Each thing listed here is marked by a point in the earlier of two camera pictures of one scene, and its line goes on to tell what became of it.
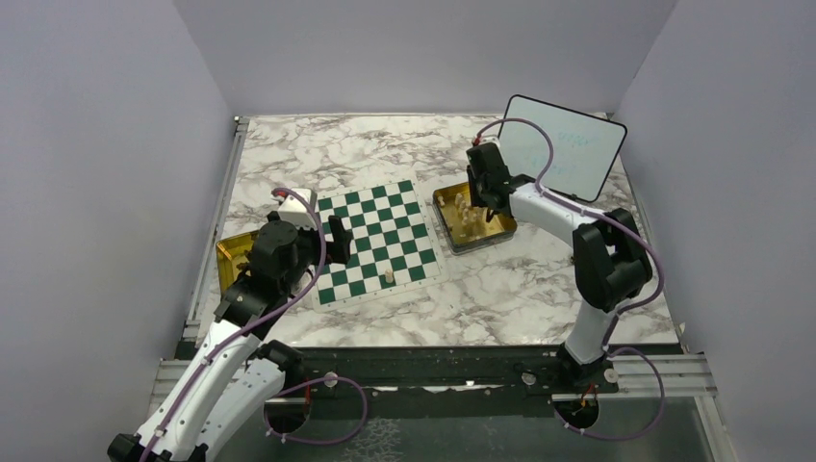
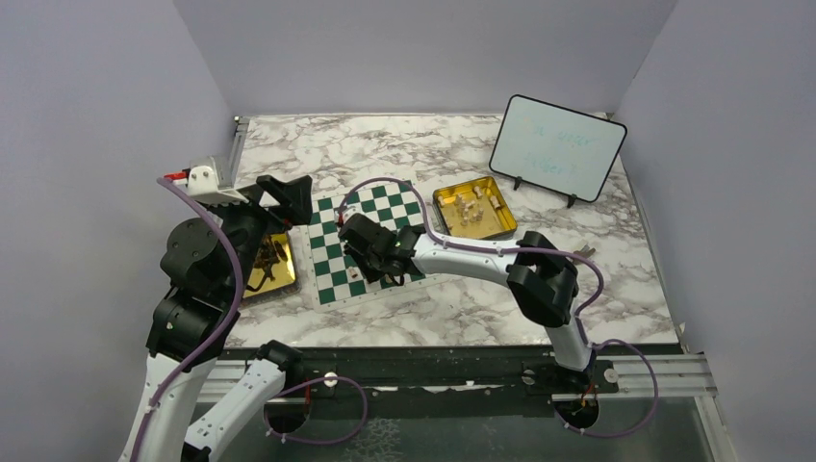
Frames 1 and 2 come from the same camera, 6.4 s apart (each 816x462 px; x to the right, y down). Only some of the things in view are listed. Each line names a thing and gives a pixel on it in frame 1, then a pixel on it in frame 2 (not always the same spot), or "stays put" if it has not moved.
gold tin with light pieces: x=465 y=227 stays put
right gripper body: x=475 y=190 → x=369 y=266
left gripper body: x=310 y=247 → x=249 y=223
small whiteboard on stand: x=584 y=149 stays put
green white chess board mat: x=394 y=247 stays put
